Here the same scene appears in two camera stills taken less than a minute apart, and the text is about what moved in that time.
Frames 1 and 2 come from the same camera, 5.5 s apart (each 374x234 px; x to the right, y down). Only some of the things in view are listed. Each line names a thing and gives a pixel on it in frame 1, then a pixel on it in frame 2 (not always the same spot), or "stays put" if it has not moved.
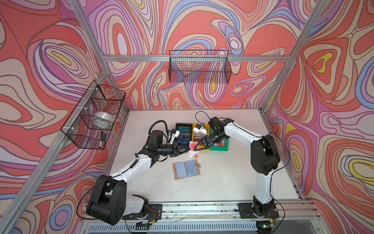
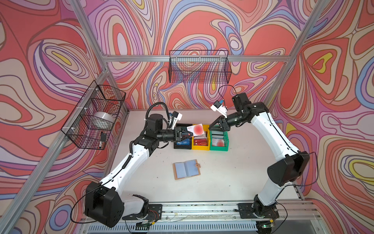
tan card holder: x=186 y=169 stays put
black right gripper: x=206 y=140 -> x=223 y=124
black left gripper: x=175 y=148 -> x=176 y=134
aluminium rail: x=288 y=217 stays put
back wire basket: x=199 y=66 stays put
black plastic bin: x=185 y=135 stays put
